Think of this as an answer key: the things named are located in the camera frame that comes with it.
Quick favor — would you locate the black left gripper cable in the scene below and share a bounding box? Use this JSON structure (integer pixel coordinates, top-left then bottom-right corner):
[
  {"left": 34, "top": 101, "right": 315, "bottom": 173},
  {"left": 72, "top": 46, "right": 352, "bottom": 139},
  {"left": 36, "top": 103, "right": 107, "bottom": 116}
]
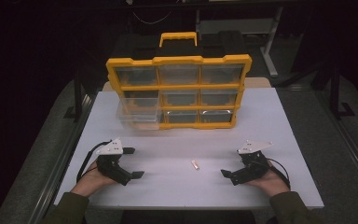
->
[{"left": 76, "top": 140, "right": 113, "bottom": 184}]

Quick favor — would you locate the yellow black drawer organizer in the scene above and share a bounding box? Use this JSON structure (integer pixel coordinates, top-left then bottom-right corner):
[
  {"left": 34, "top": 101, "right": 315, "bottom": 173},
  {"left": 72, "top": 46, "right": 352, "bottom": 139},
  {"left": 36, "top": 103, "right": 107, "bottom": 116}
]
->
[{"left": 105, "top": 31, "right": 253, "bottom": 131}]

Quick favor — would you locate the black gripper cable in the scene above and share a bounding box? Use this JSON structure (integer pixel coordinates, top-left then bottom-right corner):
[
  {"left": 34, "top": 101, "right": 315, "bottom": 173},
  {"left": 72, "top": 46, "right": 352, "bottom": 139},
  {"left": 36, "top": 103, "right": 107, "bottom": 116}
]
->
[
  {"left": 266, "top": 158, "right": 292, "bottom": 190},
  {"left": 76, "top": 140, "right": 113, "bottom": 184}
]

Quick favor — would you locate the person's left hand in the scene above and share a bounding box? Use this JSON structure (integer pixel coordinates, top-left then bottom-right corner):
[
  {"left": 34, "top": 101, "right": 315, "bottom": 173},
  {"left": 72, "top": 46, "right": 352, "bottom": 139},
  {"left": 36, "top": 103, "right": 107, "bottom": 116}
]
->
[{"left": 70, "top": 161, "right": 117, "bottom": 198}]

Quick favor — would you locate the thin hanging cable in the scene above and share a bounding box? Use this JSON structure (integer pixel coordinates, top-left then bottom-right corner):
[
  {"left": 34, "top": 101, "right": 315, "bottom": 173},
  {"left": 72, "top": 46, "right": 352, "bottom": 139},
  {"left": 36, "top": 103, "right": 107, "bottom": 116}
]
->
[{"left": 131, "top": 10, "right": 172, "bottom": 26}]

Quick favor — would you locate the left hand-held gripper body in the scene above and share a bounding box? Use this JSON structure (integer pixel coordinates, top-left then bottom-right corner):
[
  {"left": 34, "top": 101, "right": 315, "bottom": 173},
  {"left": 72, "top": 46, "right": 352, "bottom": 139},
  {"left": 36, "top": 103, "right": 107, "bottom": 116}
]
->
[{"left": 95, "top": 137, "right": 133, "bottom": 187}]

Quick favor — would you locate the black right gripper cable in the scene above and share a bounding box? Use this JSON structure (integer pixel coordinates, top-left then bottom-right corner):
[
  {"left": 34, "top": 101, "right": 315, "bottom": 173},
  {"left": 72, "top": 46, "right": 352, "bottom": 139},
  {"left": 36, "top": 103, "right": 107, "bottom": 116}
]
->
[{"left": 266, "top": 158, "right": 292, "bottom": 190}]

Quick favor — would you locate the aluminium rail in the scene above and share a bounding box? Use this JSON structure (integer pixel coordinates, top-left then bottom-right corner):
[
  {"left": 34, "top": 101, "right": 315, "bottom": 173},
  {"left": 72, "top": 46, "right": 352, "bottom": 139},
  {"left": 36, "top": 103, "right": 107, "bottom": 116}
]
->
[
  {"left": 316, "top": 89, "right": 358, "bottom": 200},
  {"left": 27, "top": 92, "right": 95, "bottom": 224}
]

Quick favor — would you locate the clear plastic drawer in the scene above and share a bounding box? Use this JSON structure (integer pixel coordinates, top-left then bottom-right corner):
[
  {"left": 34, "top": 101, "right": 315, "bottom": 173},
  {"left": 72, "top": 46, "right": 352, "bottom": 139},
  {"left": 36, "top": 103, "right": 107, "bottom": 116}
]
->
[
  {"left": 115, "top": 102, "right": 163, "bottom": 132},
  {"left": 119, "top": 90, "right": 161, "bottom": 115}
]

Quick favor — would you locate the black metal stand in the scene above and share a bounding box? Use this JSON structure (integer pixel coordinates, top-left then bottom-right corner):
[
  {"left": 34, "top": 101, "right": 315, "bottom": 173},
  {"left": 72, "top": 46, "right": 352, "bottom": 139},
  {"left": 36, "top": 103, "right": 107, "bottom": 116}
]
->
[
  {"left": 62, "top": 69, "right": 91, "bottom": 123},
  {"left": 328, "top": 60, "right": 356, "bottom": 121}
]

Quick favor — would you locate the person's right hand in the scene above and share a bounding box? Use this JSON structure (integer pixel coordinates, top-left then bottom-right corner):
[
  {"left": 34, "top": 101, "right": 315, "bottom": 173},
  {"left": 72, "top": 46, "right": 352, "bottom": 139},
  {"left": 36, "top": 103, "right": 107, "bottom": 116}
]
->
[{"left": 244, "top": 160, "right": 291, "bottom": 198}]

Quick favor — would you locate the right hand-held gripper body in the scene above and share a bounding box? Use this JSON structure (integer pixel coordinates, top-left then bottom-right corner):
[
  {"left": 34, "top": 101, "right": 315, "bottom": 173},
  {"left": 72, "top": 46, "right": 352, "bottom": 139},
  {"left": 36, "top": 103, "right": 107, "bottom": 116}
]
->
[{"left": 230, "top": 140, "right": 274, "bottom": 187}]

